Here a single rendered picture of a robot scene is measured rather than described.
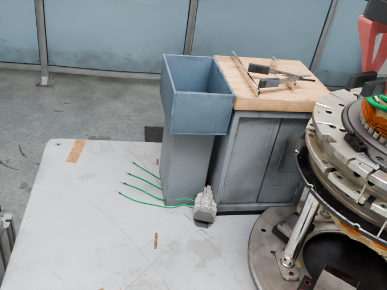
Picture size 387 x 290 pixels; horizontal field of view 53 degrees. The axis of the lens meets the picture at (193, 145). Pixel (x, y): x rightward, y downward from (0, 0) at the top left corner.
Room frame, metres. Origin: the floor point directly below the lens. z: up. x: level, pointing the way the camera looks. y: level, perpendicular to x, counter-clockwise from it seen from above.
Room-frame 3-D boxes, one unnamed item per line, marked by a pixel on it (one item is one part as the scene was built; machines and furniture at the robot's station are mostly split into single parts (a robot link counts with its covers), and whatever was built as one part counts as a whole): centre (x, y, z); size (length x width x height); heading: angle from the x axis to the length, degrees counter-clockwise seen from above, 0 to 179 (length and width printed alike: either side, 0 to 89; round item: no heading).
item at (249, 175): (0.72, -0.13, 0.91); 0.19 x 0.19 x 0.26; 16
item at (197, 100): (0.68, 0.02, 0.92); 0.17 x 0.11 x 0.28; 16
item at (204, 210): (0.62, -0.05, 0.80); 0.10 x 0.05 x 0.04; 177
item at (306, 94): (0.72, -0.13, 1.05); 0.20 x 0.19 x 0.02; 106
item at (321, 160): (0.49, -0.19, 1.05); 0.09 x 0.04 x 0.01; 19
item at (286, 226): (0.57, -0.22, 0.83); 0.05 x 0.04 x 0.02; 137
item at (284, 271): (0.49, -0.21, 0.81); 0.07 x 0.03 x 0.01; 11
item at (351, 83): (0.42, -0.18, 1.20); 0.04 x 0.01 x 0.02; 125
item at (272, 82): (0.64, -0.11, 1.09); 0.04 x 0.01 x 0.02; 121
